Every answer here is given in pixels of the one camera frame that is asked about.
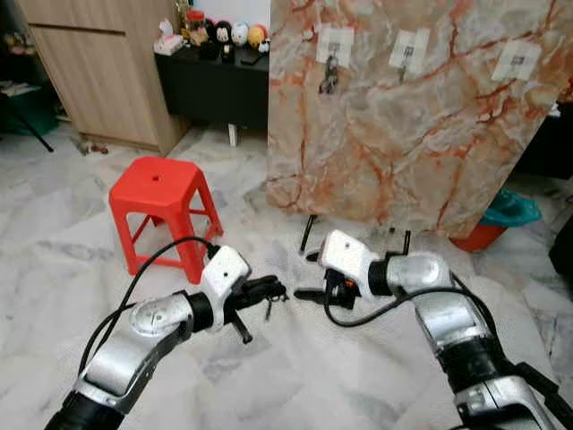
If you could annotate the red plastic basin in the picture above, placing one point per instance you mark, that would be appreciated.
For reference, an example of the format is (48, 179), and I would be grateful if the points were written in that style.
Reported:
(476, 237)

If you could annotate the white round head figure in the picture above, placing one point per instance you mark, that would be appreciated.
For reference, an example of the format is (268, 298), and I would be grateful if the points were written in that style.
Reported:
(240, 34)

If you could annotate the yellow bear head figure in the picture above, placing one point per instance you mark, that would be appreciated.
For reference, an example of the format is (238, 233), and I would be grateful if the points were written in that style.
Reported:
(257, 36)

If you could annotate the red lid snack jar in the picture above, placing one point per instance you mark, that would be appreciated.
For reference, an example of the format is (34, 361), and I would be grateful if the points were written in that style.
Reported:
(196, 31)

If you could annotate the green storage box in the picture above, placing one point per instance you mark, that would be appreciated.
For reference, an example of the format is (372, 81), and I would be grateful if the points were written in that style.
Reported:
(27, 116)

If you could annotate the marble pattern panel board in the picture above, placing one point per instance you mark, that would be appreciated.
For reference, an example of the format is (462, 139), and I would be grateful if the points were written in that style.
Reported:
(403, 134)

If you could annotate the teal plastic basin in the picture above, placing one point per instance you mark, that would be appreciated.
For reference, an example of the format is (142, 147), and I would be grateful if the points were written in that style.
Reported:
(512, 209)

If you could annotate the black wallet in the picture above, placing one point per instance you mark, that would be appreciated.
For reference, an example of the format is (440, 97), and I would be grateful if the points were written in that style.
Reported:
(209, 53)

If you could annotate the small red dumbbell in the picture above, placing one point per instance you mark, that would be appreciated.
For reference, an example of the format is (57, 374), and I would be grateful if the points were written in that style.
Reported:
(91, 150)

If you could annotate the black panel leg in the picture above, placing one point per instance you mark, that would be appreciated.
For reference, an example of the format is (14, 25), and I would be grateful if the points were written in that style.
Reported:
(407, 242)
(308, 235)

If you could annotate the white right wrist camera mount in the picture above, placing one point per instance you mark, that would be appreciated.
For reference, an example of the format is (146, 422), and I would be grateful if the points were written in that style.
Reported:
(345, 253)

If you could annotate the metal hook white adhesive patch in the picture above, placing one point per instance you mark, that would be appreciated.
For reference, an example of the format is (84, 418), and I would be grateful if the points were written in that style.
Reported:
(410, 47)
(336, 42)
(517, 61)

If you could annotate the glass display cabinet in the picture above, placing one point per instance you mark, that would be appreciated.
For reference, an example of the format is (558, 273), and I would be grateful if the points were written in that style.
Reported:
(13, 40)

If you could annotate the black low sideboard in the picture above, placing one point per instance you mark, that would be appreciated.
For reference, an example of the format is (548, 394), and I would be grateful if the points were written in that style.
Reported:
(210, 90)

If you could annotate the red plastic stool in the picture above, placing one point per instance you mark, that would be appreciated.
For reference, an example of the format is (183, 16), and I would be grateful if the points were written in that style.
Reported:
(157, 193)

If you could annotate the gold cup trophy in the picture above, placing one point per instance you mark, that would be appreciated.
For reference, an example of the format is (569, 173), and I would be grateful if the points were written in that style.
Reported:
(183, 9)

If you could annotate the black mouse head figure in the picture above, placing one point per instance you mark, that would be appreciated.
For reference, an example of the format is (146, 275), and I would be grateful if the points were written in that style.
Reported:
(221, 34)

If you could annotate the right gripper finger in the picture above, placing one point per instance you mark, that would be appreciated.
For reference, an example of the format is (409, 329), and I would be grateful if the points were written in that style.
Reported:
(314, 256)
(312, 296)

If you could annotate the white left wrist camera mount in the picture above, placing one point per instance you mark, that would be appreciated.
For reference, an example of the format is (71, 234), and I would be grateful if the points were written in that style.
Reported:
(226, 269)

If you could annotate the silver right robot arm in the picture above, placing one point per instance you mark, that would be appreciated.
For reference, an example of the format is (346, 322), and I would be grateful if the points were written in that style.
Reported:
(457, 322)

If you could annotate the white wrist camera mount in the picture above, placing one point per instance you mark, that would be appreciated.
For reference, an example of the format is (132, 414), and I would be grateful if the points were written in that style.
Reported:
(226, 269)
(345, 253)

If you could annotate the pink tissue pack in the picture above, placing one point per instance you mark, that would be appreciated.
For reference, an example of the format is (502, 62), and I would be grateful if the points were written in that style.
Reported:
(170, 45)

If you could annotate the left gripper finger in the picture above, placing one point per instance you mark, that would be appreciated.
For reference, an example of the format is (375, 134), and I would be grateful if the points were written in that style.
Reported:
(240, 329)
(264, 288)

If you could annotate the light wooden cabinet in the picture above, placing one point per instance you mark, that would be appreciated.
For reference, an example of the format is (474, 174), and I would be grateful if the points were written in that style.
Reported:
(98, 81)

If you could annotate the small black pouch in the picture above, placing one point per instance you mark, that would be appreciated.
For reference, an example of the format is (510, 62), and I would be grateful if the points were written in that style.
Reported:
(249, 59)

